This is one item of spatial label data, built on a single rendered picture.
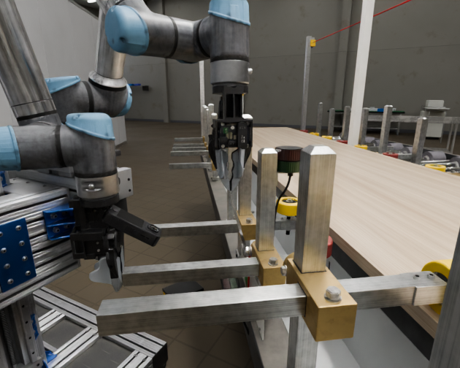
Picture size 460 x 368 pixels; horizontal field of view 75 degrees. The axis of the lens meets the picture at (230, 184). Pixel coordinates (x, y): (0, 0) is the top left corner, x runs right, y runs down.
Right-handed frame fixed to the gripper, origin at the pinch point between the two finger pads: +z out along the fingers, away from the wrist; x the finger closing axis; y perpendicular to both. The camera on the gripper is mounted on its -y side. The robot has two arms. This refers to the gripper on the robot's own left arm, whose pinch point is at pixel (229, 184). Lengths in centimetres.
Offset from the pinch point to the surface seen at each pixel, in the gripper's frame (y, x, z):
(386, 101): -989, 702, -58
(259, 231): 1.3, 6.4, 10.8
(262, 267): 7.6, 5.6, 16.3
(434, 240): 6.9, 44.8, 13.2
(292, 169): 3.3, 12.8, -3.4
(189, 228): -20.1, -9.5, 17.5
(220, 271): 4.8, -3.0, 18.1
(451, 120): -454, 475, -1
